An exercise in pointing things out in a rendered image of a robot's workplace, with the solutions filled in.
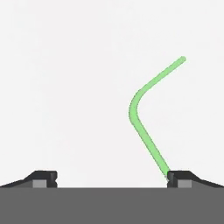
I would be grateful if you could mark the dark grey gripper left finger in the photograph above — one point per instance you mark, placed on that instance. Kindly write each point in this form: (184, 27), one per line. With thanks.
(43, 176)

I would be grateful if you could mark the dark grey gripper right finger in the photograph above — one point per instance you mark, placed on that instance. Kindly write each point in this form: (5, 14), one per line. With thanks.
(180, 176)

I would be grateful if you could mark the green bent straw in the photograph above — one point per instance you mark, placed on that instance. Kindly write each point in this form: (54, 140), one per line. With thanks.
(133, 110)

